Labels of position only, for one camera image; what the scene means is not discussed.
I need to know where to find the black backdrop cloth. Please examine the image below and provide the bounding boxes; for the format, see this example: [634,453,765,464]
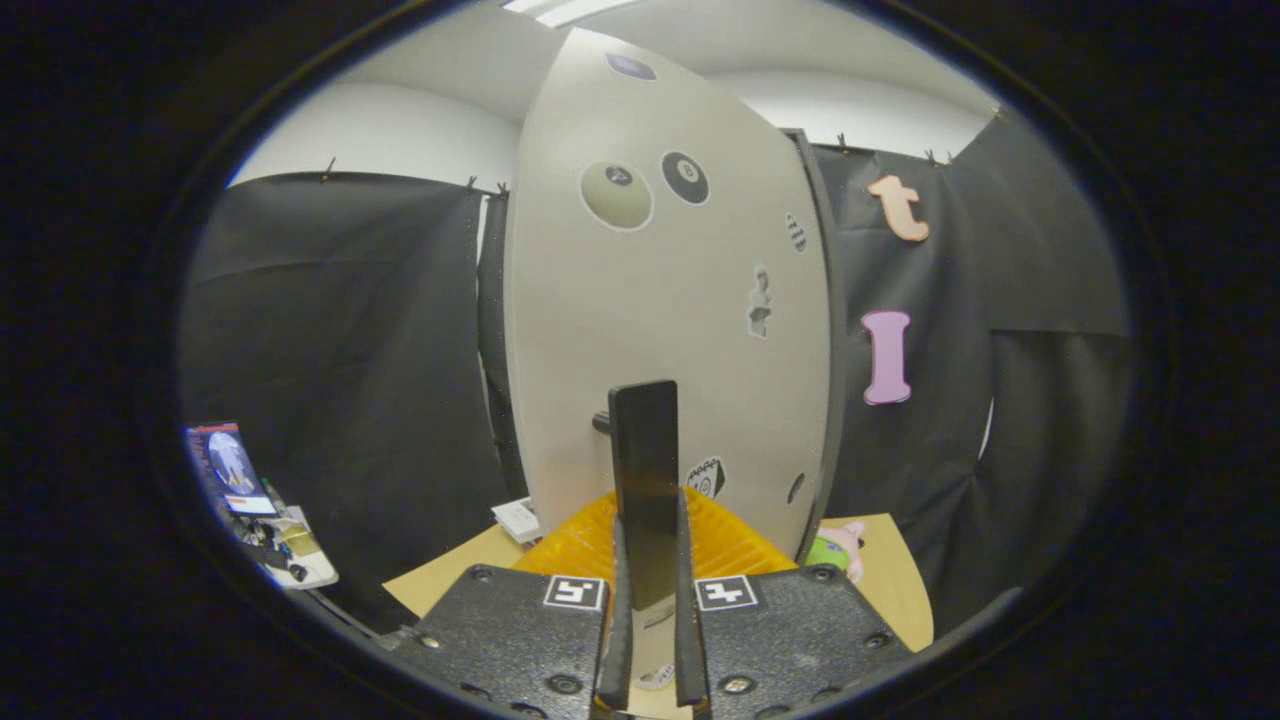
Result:
[180,105,1136,641]

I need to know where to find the green plush toy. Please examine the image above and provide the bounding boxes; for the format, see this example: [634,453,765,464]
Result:
[805,520,867,583]

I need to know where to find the beige shoe cabinet door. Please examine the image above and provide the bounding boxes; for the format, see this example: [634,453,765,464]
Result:
[503,28,833,561]

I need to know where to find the long ceiling light panel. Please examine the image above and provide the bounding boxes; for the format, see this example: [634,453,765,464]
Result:
[500,0,621,28]

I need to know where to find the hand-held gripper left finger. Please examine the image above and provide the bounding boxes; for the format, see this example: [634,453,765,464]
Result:
[380,490,636,720]

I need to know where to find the black door handle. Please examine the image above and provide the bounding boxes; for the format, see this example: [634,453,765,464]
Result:
[593,380,681,611]

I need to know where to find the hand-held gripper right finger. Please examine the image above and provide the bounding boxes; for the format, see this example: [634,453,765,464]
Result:
[675,487,916,720]

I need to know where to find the white book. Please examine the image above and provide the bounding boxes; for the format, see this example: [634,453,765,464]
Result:
[491,497,543,546]

